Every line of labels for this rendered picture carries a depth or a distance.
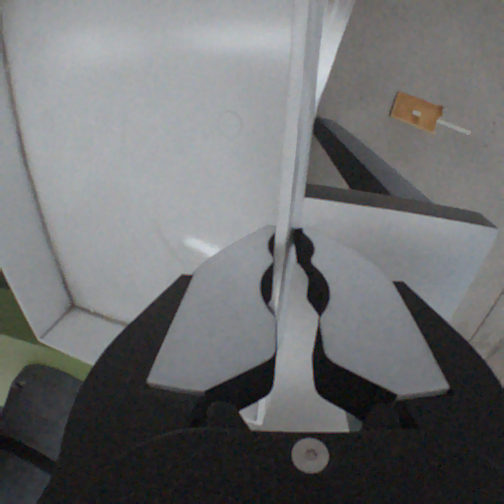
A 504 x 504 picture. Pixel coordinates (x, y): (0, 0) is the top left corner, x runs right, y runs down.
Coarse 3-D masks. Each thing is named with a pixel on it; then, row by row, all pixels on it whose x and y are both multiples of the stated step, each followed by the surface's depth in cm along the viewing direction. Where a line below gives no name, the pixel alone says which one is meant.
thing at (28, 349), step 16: (0, 288) 34; (0, 304) 31; (16, 304) 32; (0, 320) 29; (16, 320) 30; (0, 336) 28; (16, 336) 28; (32, 336) 28; (0, 352) 30; (16, 352) 29; (32, 352) 28; (48, 352) 28; (0, 368) 32; (16, 368) 31; (64, 368) 29; (80, 368) 28; (0, 384) 34; (0, 400) 37
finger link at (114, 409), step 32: (160, 320) 7; (128, 352) 6; (96, 384) 6; (128, 384) 6; (96, 416) 5; (128, 416) 5; (160, 416) 5; (192, 416) 5; (64, 448) 4; (96, 448) 5; (64, 480) 4
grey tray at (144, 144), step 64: (0, 0) 12; (64, 0) 12; (128, 0) 11; (192, 0) 11; (256, 0) 10; (320, 0) 9; (0, 64) 14; (64, 64) 14; (128, 64) 13; (192, 64) 12; (256, 64) 12; (0, 128) 16; (64, 128) 16; (128, 128) 15; (192, 128) 14; (256, 128) 13; (0, 192) 17; (64, 192) 19; (128, 192) 17; (192, 192) 16; (256, 192) 15; (0, 256) 18; (64, 256) 23; (128, 256) 20; (192, 256) 18; (64, 320) 24; (128, 320) 24
